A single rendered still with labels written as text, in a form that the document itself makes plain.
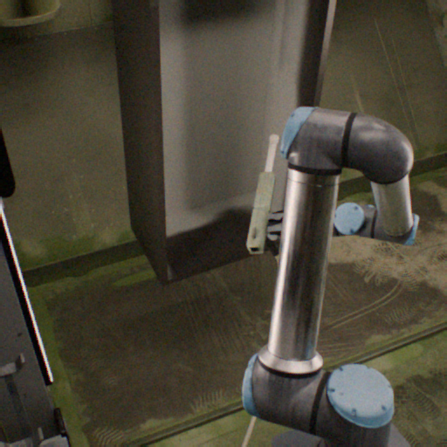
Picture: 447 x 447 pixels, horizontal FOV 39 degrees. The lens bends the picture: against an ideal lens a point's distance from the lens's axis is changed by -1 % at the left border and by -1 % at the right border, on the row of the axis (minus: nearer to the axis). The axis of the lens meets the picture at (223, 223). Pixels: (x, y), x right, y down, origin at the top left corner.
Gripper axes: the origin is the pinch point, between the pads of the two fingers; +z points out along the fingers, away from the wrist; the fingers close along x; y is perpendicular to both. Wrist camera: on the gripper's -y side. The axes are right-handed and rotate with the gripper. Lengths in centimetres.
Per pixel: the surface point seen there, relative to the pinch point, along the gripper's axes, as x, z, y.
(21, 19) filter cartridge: 91, 107, -39
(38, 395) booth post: -65, 53, -14
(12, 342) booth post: -59, 50, -34
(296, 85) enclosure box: 54, -10, -10
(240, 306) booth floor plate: 19, 38, 86
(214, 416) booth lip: -41, 33, 65
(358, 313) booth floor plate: 20, -14, 98
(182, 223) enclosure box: 32, 49, 36
